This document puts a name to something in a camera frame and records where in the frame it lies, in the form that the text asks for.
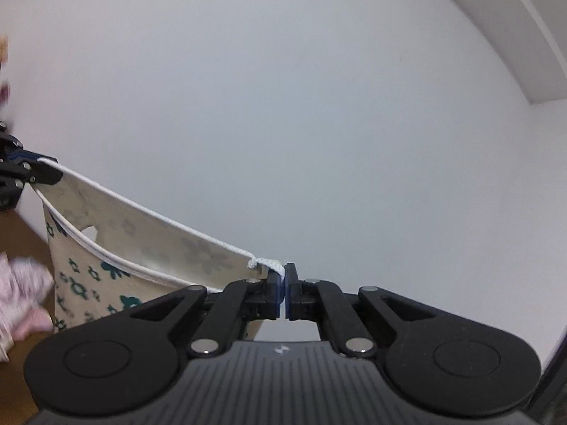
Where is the white teal-flowered garment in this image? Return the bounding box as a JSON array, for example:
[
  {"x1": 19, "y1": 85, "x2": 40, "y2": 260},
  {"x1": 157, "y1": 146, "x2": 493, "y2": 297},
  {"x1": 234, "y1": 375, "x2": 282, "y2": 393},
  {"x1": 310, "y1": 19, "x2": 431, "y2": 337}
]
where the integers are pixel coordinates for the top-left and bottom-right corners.
[{"x1": 32, "y1": 157, "x2": 285, "y2": 342}]

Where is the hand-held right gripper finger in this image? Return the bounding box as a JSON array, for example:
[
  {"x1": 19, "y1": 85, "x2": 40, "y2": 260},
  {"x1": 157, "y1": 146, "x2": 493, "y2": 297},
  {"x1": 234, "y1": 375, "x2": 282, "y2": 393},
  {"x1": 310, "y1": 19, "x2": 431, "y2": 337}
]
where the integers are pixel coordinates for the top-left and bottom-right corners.
[
  {"x1": 128, "y1": 268, "x2": 285, "y2": 359},
  {"x1": 285, "y1": 263, "x2": 438, "y2": 359}
]

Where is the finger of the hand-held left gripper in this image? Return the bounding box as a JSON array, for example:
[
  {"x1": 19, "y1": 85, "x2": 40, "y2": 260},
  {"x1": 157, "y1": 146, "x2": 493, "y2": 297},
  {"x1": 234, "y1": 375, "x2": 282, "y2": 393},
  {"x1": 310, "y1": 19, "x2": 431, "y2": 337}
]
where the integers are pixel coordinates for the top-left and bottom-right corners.
[
  {"x1": 0, "y1": 161, "x2": 63, "y2": 211},
  {"x1": 0, "y1": 132, "x2": 59, "y2": 165}
]

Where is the pink floral garment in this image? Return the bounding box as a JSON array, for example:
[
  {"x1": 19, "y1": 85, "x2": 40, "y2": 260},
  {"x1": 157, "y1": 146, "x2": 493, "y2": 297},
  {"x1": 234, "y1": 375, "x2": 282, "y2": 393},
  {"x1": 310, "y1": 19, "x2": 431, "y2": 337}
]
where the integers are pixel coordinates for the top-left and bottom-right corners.
[{"x1": 0, "y1": 252, "x2": 56, "y2": 363}]

